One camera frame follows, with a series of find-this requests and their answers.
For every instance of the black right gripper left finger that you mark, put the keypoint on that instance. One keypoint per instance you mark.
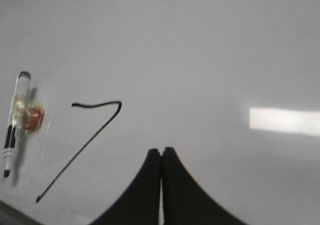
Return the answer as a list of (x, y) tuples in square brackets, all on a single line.
[(139, 204)]

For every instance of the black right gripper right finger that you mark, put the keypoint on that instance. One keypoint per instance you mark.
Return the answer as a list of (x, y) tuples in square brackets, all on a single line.
[(184, 201)]

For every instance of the white marker with taped magnet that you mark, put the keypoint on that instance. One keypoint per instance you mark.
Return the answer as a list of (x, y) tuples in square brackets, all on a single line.
[(25, 116)]

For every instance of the white whiteboard with aluminium frame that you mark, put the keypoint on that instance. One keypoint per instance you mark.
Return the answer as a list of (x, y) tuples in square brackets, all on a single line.
[(232, 85)]

